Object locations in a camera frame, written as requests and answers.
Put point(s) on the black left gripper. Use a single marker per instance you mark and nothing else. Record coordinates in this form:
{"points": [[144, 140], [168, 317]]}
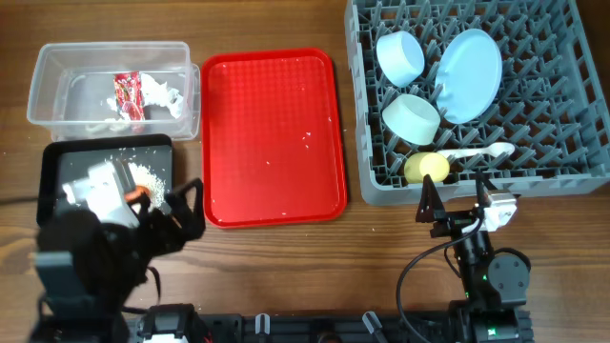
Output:
{"points": [[172, 231]]}

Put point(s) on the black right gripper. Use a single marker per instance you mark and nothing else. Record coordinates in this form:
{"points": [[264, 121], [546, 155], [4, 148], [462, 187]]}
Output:
{"points": [[455, 223]]}

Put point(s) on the orange carrot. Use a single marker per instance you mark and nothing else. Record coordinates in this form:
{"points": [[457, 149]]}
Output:
{"points": [[139, 190]]}

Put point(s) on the white rice pile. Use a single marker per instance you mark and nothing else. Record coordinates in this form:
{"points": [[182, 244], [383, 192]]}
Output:
{"points": [[144, 177]]}

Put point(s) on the yellow plastic cup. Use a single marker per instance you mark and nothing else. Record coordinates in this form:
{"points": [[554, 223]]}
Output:
{"points": [[426, 163]]}

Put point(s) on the white plastic spoon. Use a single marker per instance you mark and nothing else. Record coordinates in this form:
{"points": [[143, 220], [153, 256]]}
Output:
{"points": [[494, 150]]}

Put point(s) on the light green bowl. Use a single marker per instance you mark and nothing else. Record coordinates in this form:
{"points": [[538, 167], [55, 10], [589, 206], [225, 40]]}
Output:
{"points": [[412, 118]]}

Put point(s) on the white tissue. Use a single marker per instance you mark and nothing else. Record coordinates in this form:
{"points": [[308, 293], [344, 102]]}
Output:
{"points": [[157, 95]]}

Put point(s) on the red snack wrapper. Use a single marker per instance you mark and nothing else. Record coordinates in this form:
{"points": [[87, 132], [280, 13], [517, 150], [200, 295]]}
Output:
{"points": [[128, 94]]}

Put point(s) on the light blue plate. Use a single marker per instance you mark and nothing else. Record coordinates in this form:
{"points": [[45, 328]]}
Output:
{"points": [[469, 72]]}

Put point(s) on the light blue bowl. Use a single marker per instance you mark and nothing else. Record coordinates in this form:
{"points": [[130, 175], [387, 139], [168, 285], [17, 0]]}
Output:
{"points": [[400, 57]]}

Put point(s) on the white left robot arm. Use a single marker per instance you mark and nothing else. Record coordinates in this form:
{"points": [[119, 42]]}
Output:
{"points": [[89, 268]]}

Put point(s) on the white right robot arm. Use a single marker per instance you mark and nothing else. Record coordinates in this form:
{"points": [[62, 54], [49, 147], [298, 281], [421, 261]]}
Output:
{"points": [[494, 281]]}

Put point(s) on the grey dishwasher rack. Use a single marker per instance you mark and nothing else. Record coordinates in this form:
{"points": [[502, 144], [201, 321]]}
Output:
{"points": [[550, 104]]}

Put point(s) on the clear plastic waste bin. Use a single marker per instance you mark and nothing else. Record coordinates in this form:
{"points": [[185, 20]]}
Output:
{"points": [[72, 81]]}

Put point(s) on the black plastic tray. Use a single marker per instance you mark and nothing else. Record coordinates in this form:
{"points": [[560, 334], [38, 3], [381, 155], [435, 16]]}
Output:
{"points": [[66, 161]]}

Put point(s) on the red serving tray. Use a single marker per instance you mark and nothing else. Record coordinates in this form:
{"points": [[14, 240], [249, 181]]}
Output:
{"points": [[272, 151]]}

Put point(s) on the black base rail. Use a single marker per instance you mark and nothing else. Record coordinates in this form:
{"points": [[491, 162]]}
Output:
{"points": [[434, 326]]}

